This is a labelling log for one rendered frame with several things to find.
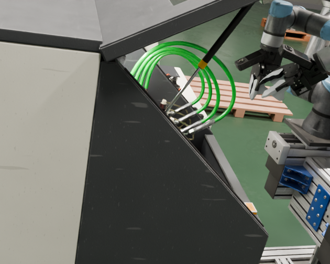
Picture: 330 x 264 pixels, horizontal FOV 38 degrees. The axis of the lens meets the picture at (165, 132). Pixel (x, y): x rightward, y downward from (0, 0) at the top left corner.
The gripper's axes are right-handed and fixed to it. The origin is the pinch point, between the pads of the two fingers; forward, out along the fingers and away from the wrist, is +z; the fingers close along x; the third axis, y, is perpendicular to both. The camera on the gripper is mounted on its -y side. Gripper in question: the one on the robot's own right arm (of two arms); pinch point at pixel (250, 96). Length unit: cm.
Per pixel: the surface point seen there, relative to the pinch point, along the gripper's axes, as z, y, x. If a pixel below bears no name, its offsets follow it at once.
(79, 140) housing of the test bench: -2, -64, -47
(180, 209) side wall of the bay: 18, -33, -47
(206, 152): 31.4, -7.0, 11.5
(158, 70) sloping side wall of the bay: 0.6, -31.9, 19.0
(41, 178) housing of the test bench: 10, -72, -47
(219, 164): 26.8, -7.2, -5.7
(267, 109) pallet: 112, 139, 253
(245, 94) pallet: 112, 128, 288
